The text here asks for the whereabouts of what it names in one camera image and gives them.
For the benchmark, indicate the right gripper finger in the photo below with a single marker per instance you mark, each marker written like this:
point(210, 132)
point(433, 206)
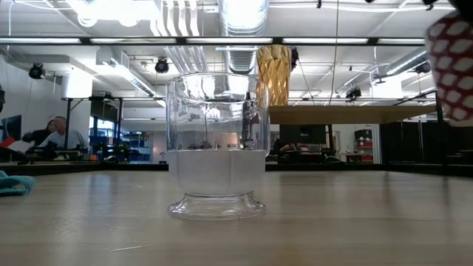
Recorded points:
point(466, 6)

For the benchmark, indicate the red white patterned mug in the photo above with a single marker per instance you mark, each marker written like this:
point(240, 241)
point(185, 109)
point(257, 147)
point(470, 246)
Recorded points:
point(455, 74)

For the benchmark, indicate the amber faceted plastic cup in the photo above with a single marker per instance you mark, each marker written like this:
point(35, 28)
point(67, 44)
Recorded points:
point(277, 74)

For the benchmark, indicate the small clear glass mug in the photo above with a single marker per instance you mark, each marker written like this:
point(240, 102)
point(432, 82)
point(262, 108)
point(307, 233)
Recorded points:
point(218, 173)

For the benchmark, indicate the black background robot arm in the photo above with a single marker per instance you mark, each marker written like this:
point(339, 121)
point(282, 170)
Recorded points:
point(48, 151)

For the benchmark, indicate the wooden shelf board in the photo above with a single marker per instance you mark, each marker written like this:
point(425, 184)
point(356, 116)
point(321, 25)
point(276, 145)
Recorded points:
point(351, 115)

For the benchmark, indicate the red white storage rack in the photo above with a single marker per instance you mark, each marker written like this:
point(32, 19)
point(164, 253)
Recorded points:
point(364, 146)

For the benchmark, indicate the person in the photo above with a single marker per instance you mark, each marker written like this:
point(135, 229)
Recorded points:
point(63, 137)
point(282, 147)
point(37, 136)

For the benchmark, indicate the teal folded cloth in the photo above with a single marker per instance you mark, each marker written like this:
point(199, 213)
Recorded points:
point(15, 183)

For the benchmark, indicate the black ceiling camera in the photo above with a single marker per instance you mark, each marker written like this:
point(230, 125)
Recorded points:
point(36, 71)
point(354, 93)
point(423, 68)
point(161, 66)

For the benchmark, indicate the black metal shelf frame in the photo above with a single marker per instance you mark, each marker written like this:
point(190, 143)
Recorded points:
point(439, 144)

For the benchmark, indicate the silver ceiling duct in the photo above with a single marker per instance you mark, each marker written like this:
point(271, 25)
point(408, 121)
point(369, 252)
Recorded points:
point(242, 18)

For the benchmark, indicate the black aluminium rig frame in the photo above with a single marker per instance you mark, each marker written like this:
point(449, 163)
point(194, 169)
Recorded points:
point(184, 40)

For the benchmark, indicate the dark wall screen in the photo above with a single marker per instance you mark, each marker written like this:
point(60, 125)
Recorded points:
point(10, 128)

